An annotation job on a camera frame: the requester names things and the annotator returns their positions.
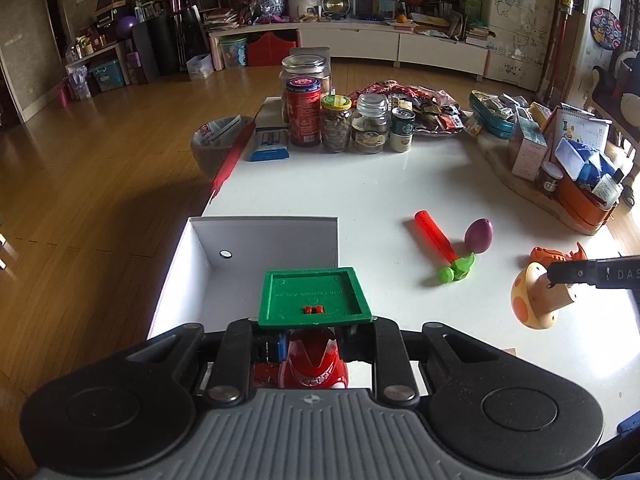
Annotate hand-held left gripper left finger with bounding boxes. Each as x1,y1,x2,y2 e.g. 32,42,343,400
122,317,290,405

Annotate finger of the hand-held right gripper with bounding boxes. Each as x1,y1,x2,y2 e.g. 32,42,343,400
545,256,640,291

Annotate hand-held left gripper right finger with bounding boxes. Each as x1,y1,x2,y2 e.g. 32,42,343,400
340,317,506,406

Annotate orange plastic toy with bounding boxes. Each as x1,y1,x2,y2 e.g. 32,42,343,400
530,242,588,268

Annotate yellow mushroom toy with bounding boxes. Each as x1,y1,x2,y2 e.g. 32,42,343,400
510,262,578,331

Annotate red figure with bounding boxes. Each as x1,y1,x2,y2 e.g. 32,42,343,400
251,266,374,392

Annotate white cardboard box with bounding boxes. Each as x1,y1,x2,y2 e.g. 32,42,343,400
147,216,341,341

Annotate purple toy egg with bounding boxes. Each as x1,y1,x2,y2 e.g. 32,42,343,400
464,218,494,255

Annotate red toy hammer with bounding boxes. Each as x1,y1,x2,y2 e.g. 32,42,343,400
414,210,477,285

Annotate container with green lid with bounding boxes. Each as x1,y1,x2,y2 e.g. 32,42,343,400
218,36,249,68

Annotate orange basket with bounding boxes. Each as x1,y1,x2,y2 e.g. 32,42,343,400
555,172,618,236

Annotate wooden tray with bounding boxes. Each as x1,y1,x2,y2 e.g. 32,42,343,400
475,130,606,236

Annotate white bottle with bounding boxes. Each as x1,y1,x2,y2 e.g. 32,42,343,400
592,167,626,206

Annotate small jar with dark lid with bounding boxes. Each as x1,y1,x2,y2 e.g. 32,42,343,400
536,161,565,196

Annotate blue and white pouch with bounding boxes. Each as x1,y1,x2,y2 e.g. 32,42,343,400
555,137,621,186

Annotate pink and white carton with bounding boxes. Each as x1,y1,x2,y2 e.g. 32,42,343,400
507,116,551,182

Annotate desk calendar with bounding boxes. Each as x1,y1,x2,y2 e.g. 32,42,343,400
550,104,613,161

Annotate teal tin tray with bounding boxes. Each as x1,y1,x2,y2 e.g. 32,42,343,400
468,90,523,138

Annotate long red strip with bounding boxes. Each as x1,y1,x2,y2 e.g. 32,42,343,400
209,122,258,206

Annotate blue and white box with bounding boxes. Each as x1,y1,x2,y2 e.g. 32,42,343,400
247,127,291,162

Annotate woven waste basket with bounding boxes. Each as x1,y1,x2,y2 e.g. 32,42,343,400
190,116,256,181

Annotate glass jar with glass lid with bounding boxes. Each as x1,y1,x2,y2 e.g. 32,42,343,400
350,92,392,155

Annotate green and white can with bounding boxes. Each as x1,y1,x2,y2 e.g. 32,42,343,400
387,107,417,153

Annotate seed jar with yellow lid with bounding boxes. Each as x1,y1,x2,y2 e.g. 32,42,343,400
320,94,352,154

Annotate pile of snack packets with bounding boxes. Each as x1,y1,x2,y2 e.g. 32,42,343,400
347,80,468,137

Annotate red tin can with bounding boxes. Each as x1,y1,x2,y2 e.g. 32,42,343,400
284,76,323,148

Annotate white flat box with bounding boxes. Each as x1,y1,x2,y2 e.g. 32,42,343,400
255,96,287,130

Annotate round dartboard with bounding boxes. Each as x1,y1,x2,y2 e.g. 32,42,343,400
590,6,623,51

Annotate white cabinet with drawings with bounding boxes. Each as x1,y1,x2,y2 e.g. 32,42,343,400
482,0,561,92

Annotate large glass jar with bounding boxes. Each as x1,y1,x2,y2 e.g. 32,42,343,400
280,54,333,128

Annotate clear plastic storage box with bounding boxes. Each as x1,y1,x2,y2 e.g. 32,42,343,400
186,52,215,80

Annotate red storage box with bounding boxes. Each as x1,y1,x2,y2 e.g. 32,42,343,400
247,31,300,67

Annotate white low cabinet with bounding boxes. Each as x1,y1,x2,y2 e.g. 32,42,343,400
207,22,491,82

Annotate teal storage bin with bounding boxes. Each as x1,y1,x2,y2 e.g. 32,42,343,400
91,59,125,93

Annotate black panel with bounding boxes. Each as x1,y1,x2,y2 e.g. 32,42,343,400
132,10,181,81

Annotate white pot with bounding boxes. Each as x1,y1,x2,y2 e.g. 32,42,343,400
286,0,326,21

